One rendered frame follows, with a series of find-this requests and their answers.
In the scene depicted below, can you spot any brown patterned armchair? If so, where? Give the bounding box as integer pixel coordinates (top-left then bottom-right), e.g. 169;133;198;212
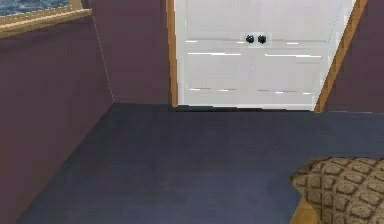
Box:
288;157;384;224

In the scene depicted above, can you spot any white double room door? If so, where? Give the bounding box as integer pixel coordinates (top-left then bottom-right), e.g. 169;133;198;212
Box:
165;0;368;113

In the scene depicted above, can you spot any wood framed window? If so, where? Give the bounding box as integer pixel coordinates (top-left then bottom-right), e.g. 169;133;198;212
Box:
0;0;93;39

